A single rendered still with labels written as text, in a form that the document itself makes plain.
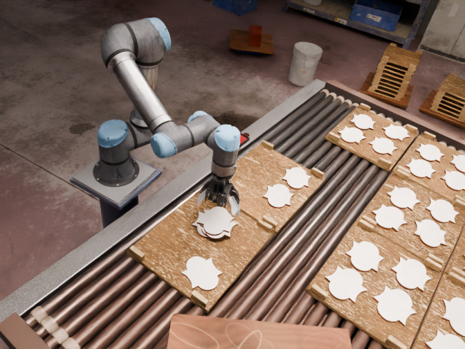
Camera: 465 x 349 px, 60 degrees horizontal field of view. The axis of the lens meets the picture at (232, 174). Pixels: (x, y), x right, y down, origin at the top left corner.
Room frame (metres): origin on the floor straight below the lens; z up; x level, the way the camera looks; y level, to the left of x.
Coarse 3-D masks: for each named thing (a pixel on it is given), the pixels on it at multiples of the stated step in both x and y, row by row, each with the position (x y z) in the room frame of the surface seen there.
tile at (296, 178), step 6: (294, 168) 1.38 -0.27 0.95; (300, 168) 1.38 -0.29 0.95; (288, 174) 1.33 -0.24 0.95; (294, 174) 1.33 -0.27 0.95; (300, 174) 1.34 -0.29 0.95; (306, 174) 1.35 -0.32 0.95; (288, 180) 1.29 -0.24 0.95; (294, 180) 1.30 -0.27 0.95; (300, 180) 1.31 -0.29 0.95; (306, 180) 1.31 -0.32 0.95; (294, 186) 1.26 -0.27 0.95; (300, 186) 1.27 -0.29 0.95; (306, 186) 1.28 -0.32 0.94
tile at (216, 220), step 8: (216, 208) 1.03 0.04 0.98; (224, 208) 1.04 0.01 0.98; (208, 216) 0.99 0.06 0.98; (216, 216) 0.99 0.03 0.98; (224, 216) 1.00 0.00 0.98; (208, 224) 0.95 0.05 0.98; (216, 224) 0.96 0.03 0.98; (224, 224) 0.96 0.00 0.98; (208, 232) 0.92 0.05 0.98; (216, 232) 0.92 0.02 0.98
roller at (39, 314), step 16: (320, 96) 2.09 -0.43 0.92; (304, 112) 1.91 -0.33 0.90; (256, 144) 1.54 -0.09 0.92; (192, 192) 1.15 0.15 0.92; (128, 240) 0.86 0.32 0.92; (112, 256) 0.79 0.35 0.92; (96, 272) 0.72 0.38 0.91; (64, 288) 0.65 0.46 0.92; (80, 288) 0.66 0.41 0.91; (48, 304) 0.58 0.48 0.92; (32, 320) 0.53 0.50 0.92
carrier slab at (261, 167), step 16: (240, 160) 1.38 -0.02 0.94; (256, 160) 1.40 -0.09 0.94; (272, 160) 1.42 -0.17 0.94; (288, 160) 1.44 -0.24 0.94; (240, 176) 1.28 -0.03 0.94; (256, 176) 1.29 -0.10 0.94; (272, 176) 1.31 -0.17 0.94; (240, 192) 1.18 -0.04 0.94; (256, 192) 1.20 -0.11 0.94; (304, 192) 1.25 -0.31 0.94; (240, 208) 1.09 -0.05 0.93; (256, 208) 1.11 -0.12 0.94; (272, 208) 1.12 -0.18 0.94; (288, 208) 1.13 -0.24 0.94
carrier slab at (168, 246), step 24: (168, 216) 0.99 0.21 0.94; (192, 216) 1.01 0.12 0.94; (240, 216) 1.05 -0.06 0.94; (144, 240) 0.86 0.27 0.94; (168, 240) 0.88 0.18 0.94; (192, 240) 0.90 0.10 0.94; (216, 240) 0.92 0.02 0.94; (240, 240) 0.93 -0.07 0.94; (264, 240) 0.95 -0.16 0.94; (144, 264) 0.77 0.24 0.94; (168, 264) 0.78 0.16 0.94; (216, 264) 0.82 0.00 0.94; (240, 264) 0.83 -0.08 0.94; (216, 288) 0.72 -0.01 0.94
